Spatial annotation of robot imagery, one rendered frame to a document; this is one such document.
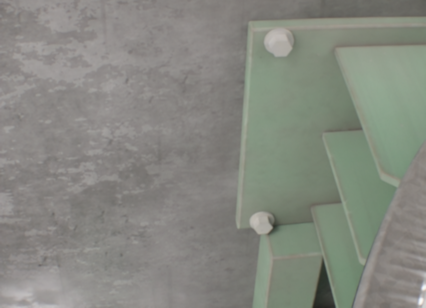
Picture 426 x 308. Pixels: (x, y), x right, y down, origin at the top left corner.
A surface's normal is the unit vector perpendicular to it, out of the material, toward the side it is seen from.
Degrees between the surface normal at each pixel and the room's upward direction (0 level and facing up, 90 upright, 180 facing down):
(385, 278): 87
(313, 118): 0
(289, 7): 0
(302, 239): 90
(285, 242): 90
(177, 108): 0
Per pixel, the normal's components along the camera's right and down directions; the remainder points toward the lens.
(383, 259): 0.00, -0.73
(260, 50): 0.13, 0.69
